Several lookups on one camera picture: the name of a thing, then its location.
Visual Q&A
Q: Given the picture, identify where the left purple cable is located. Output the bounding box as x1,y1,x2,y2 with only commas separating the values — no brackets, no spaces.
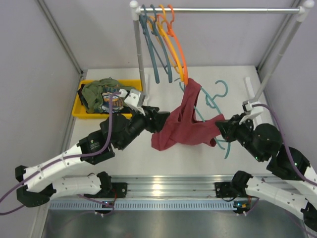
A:
0,91,122,216

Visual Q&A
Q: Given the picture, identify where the yellow plastic bin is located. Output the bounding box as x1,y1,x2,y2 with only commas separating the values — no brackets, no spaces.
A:
72,78,142,119

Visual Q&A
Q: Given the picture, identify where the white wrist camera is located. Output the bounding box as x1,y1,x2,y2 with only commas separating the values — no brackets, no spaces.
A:
239,101,264,124
119,89,146,116

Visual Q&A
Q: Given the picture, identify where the aluminium rail frame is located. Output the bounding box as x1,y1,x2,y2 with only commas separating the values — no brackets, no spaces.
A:
61,173,298,202

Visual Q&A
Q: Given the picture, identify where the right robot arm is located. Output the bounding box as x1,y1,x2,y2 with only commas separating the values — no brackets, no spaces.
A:
215,115,317,231

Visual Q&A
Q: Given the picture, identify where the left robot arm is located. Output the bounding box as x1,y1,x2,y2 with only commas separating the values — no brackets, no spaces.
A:
15,106,170,207

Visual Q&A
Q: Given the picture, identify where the orange hanger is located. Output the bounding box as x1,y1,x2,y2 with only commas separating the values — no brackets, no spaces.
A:
157,4,189,86

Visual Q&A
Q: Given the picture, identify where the red tank top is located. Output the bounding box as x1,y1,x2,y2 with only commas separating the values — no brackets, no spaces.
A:
151,78,224,151

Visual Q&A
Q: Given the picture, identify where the white clothes rack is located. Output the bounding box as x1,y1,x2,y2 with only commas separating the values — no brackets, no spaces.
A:
129,0,316,133

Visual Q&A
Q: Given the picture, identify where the green graphic t-shirt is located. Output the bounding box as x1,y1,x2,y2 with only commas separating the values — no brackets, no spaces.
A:
81,77,137,114

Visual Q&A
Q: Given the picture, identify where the dark teal hanger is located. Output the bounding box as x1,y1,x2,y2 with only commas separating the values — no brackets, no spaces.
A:
139,4,160,84
146,4,173,83

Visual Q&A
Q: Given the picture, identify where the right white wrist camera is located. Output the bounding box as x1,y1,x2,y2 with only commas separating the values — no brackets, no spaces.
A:
239,101,264,124

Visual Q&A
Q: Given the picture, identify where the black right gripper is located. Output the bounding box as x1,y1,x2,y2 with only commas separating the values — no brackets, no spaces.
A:
215,111,264,161

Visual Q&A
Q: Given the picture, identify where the perforated cable duct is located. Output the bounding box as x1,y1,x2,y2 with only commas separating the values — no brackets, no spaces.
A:
49,199,251,211

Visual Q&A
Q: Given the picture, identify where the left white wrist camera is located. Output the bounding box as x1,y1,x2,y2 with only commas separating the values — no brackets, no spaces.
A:
119,89,146,116

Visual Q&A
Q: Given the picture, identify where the yellow hanger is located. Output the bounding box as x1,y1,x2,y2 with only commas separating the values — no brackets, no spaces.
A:
147,4,189,84

